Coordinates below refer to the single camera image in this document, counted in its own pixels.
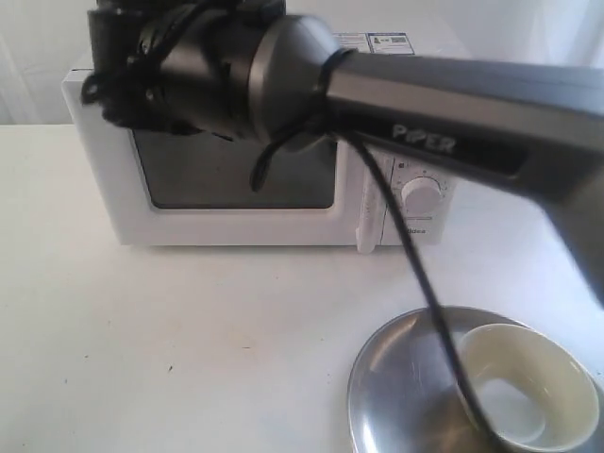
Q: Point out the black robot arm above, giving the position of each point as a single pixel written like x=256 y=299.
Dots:
x=535 y=131

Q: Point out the white Midea microwave oven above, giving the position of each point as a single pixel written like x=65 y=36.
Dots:
x=264 y=189

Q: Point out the grey metal control knob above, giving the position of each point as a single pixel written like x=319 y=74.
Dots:
x=421 y=195

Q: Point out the stainless steel plate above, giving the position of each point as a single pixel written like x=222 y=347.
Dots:
x=401 y=396

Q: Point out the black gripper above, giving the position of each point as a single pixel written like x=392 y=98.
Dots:
x=179 y=67

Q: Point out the cream ceramic bowl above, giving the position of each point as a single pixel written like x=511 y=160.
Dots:
x=536 y=396

